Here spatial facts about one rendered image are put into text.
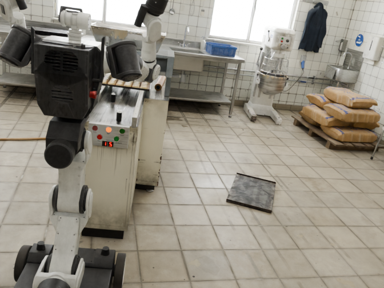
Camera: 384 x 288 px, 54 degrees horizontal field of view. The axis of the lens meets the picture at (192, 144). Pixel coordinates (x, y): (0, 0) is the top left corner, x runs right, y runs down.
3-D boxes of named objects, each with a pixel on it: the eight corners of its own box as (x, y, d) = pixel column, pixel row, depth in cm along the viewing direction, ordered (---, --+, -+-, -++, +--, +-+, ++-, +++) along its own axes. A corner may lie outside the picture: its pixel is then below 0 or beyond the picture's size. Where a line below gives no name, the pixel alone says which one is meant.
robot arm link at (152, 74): (154, 89, 189) (142, 78, 167) (130, 80, 191) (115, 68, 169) (162, 67, 189) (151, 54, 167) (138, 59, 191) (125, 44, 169)
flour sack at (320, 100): (318, 109, 545) (320, 98, 539) (303, 101, 583) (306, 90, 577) (360, 113, 563) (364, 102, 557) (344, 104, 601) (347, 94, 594)
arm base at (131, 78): (144, 80, 164) (140, 72, 153) (116, 86, 165) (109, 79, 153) (138, 47, 166) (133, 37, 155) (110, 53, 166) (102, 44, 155)
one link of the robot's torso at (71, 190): (86, 220, 187) (87, 140, 163) (49, 216, 185) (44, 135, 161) (92, 200, 200) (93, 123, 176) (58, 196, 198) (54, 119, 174)
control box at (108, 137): (88, 142, 232) (89, 120, 227) (128, 147, 235) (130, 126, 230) (87, 144, 229) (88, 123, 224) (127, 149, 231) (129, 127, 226)
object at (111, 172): (94, 188, 321) (100, 84, 289) (135, 192, 325) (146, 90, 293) (75, 238, 256) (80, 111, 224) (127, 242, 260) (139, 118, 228)
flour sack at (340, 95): (319, 95, 564) (322, 84, 558) (342, 97, 578) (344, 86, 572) (351, 110, 501) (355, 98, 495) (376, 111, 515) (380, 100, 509)
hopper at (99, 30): (95, 40, 306) (96, 22, 301) (164, 50, 312) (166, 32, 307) (88, 44, 279) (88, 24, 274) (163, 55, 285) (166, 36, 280)
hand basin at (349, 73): (363, 109, 592) (386, 38, 553) (342, 107, 582) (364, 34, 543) (330, 92, 681) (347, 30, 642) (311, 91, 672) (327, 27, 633)
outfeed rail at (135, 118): (147, 67, 412) (148, 60, 410) (150, 67, 413) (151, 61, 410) (131, 128, 226) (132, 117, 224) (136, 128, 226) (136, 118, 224)
